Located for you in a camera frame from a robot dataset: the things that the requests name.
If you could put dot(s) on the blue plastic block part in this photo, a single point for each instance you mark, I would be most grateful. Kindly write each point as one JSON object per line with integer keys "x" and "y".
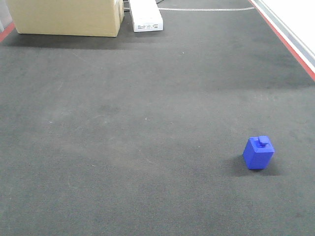
{"x": 258, "y": 152}

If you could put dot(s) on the long white carton box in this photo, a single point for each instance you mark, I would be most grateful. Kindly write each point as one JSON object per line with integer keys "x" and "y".
{"x": 145, "y": 16}

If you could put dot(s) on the large cardboard box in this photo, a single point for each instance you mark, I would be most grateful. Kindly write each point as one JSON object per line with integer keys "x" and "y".
{"x": 100, "y": 18}

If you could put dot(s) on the white conveyor side rail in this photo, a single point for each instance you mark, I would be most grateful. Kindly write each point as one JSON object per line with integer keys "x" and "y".
{"x": 293, "y": 21}

